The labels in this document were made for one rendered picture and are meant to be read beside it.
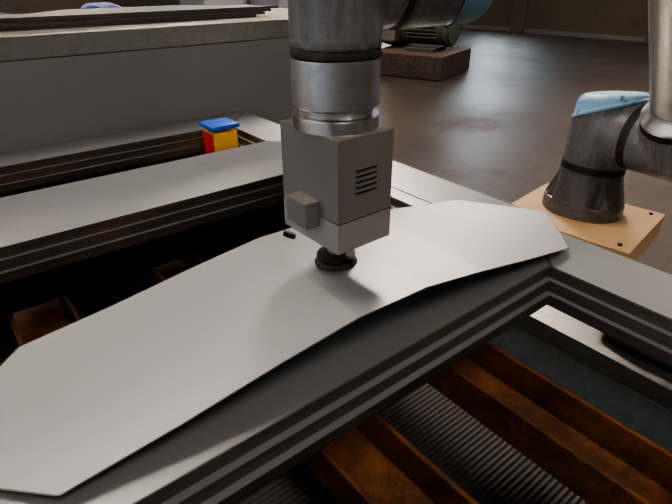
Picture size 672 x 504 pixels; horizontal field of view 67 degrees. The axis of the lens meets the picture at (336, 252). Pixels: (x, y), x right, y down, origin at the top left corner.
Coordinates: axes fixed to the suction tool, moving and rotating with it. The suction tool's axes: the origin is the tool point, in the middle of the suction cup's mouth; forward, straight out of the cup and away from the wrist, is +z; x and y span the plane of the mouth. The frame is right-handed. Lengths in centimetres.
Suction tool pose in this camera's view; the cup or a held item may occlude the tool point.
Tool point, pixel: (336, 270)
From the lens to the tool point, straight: 51.8
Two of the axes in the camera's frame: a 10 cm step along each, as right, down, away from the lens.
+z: 0.0, 8.7, 4.9
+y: 6.3, 3.8, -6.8
